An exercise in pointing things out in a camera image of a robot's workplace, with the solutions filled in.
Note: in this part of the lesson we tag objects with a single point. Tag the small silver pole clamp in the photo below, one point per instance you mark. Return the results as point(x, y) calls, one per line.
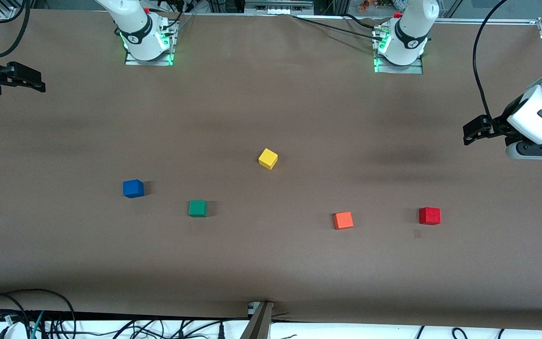
point(253, 308)

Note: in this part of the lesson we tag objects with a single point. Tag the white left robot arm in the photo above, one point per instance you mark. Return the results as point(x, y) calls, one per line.
point(410, 33)

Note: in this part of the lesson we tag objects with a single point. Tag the silver aluminium frame bracket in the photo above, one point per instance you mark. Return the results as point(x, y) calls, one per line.
point(278, 7)

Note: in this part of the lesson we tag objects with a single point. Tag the aluminium frame rail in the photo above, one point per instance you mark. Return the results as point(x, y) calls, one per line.
point(487, 20)

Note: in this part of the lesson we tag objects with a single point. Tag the grey camera mount pole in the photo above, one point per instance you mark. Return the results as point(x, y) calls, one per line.
point(258, 327)

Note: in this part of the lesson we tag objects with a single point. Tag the blue wooden block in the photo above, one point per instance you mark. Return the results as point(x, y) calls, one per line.
point(133, 189)

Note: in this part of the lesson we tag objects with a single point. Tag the green wooden block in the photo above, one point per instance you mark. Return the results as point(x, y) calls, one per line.
point(197, 208)

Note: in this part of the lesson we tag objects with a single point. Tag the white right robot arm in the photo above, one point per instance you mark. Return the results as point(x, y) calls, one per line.
point(134, 23)

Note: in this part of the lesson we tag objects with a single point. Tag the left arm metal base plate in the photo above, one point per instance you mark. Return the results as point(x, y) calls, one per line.
point(412, 69)

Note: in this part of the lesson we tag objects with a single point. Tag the yellow wooden block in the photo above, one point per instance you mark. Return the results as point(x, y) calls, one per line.
point(267, 159)

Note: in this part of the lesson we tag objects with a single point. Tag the red wooden block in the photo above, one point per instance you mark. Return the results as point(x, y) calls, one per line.
point(429, 216)

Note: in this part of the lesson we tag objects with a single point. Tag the orange wooden block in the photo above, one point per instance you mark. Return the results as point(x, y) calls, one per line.
point(343, 220)

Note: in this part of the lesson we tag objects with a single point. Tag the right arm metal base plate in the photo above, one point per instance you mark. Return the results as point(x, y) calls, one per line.
point(158, 62)

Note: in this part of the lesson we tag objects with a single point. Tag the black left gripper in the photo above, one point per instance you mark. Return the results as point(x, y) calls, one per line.
point(498, 124)

